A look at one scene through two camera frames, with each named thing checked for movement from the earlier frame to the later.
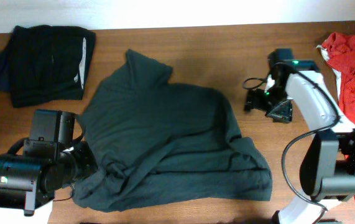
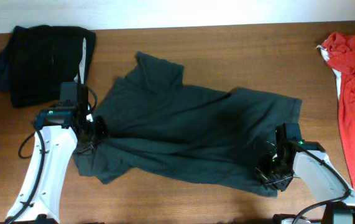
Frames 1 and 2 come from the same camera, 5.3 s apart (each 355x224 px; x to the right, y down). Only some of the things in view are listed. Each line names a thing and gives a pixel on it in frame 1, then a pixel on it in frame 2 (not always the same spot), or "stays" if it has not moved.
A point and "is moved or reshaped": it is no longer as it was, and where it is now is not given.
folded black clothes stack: [45, 63] stays
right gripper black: [283, 114] to [260, 170]
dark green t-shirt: [158, 143] is moved or reshaped
